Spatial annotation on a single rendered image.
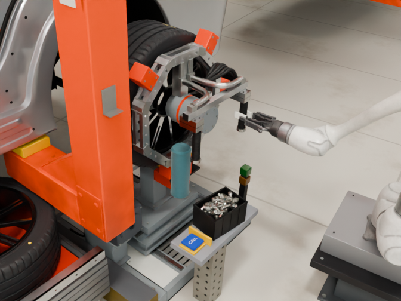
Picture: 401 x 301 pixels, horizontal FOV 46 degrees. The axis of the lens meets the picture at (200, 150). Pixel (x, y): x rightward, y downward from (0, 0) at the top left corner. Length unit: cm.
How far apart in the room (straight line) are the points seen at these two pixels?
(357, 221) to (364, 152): 136
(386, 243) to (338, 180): 135
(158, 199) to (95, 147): 96
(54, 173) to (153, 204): 70
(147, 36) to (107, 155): 59
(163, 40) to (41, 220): 91
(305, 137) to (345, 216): 55
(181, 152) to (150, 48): 46
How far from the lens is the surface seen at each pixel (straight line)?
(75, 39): 151
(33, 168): 211
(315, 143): 197
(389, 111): 193
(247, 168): 209
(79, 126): 167
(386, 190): 217
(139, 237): 244
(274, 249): 268
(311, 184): 319
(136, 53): 196
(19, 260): 196
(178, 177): 210
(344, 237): 225
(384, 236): 201
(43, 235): 203
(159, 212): 249
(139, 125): 194
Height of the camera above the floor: 188
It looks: 34 degrees down
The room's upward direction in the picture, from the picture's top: 3 degrees clockwise
